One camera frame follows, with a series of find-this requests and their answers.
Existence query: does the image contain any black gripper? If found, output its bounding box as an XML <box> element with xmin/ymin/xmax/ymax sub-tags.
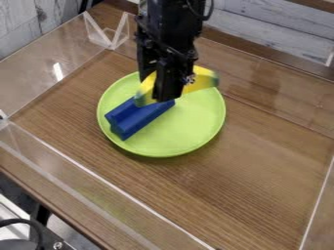
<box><xmin>134</xmin><ymin>0</ymin><xmax>208</xmax><ymax>103</ymax></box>

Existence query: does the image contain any yellow toy banana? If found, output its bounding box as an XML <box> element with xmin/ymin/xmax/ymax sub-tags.
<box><xmin>134</xmin><ymin>65</ymin><xmax>219</xmax><ymax>106</ymax></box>

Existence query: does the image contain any green round plate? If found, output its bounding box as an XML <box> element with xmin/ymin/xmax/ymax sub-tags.
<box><xmin>96</xmin><ymin>72</ymin><xmax>225</xmax><ymax>157</ymax></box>

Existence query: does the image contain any blue plastic block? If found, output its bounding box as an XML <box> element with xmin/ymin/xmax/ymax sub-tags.
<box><xmin>104</xmin><ymin>98</ymin><xmax>174</xmax><ymax>141</ymax></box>

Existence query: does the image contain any black chair part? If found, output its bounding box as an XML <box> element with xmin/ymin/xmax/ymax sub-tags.
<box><xmin>0</xmin><ymin>218</ymin><xmax>77</xmax><ymax>250</ymax></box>

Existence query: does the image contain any clear acrylic triangular bracket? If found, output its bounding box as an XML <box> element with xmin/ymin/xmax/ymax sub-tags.
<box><xmin>82</xmin><ymin>12</ymin><xmax>129</xmax><ymax>51</ymax></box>

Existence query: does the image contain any clear acrylic front wall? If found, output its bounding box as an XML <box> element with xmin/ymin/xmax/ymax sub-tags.
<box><xmin>0</xmin><ymin>110</ymin><xmax>215</xmax><ymax>250</ymax></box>

